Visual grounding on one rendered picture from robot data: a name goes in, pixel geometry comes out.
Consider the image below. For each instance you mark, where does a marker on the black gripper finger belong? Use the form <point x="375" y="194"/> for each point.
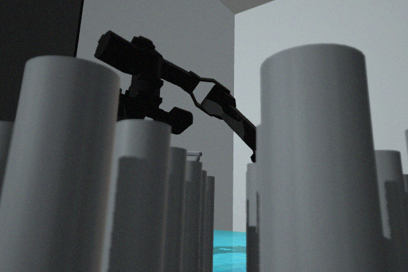
<point x="166" y="119"/>
<point x="125" y="111"/>

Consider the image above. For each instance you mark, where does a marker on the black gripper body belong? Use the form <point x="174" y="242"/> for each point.
<point x="145" y="94"/>

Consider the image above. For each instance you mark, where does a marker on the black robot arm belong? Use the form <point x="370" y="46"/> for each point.
<point x="140" y="55"/>

